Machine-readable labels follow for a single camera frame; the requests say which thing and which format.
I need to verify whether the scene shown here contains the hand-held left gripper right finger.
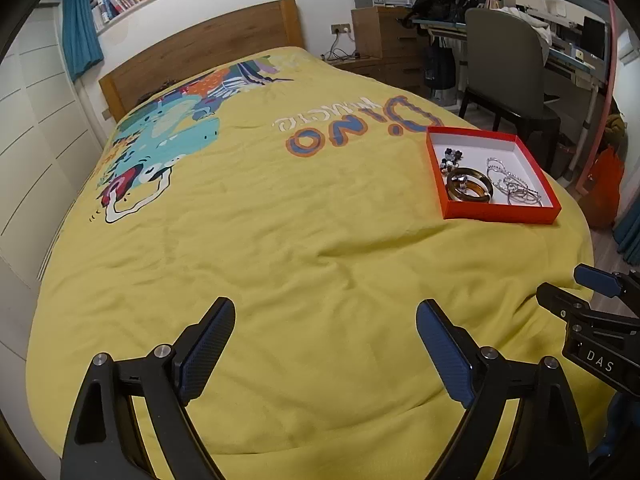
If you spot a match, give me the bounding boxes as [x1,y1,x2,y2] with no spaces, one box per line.
[416,299,591,480]

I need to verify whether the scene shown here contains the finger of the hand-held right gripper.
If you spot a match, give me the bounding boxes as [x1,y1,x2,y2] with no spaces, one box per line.
[536,282,596,321]
[573,264,623,297]

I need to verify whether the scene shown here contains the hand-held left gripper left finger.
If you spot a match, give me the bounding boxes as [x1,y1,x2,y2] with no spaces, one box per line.
[60,297,236,480]

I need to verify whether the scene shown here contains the red jewelry box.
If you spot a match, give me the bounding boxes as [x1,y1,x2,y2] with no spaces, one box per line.
[425,126,562,224]

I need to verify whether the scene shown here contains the black white beaded bracelet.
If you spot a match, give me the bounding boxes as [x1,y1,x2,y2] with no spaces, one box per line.
[440,147,464,174]

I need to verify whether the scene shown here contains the person's right forearm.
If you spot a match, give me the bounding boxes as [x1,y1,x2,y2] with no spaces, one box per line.
[597,390,640,463]

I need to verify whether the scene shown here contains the orange bag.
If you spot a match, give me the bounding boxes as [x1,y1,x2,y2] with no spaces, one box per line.
[580,147,626,231]

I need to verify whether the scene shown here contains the thin silver hoop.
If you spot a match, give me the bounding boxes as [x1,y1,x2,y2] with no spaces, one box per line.
[507,190,544,207]

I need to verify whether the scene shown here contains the yellow printed blanket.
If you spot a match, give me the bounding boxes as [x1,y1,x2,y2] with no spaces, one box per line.
[27,46,608,466]

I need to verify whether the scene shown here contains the amber bangle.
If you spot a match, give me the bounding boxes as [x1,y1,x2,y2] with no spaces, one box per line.
[446,177,495,205]

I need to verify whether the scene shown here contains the pink pole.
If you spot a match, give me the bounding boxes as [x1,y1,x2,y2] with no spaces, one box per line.
[575,0,619,196]

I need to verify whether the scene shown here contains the white study desk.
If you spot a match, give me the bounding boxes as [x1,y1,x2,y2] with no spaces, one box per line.
[412,10,620,183]

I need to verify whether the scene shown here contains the white air conditioner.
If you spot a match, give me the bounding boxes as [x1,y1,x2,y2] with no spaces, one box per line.
[617,32,640,64]

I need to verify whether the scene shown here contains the grey chair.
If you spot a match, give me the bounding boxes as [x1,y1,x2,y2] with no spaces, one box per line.
[457,7,562,147]

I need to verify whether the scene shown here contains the black monitor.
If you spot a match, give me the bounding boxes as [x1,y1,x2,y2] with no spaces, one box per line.
[582,16,609,59]

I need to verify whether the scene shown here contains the dark blue hanging bag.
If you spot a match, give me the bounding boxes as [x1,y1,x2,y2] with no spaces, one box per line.
[425,42,457,92]

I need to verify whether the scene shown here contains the white wardrobe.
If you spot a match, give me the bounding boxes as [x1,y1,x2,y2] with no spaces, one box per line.
[0,15,116,361]

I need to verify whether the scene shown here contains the white clothes pile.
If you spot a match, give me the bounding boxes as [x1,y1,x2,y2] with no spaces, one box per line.
[492,5,556,47]

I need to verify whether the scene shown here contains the wooden headboard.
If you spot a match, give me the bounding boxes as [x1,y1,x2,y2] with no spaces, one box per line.
[98,0,305,122]

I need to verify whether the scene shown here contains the black bag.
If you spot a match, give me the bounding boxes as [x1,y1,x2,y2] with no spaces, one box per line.
[407,0,479,24]

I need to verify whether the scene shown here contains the wooden dresser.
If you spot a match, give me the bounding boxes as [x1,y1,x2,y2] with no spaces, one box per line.
[332,6,432,96]

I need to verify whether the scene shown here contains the tangle of cables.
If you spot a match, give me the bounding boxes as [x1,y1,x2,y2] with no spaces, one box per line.
[320,46,362,62]

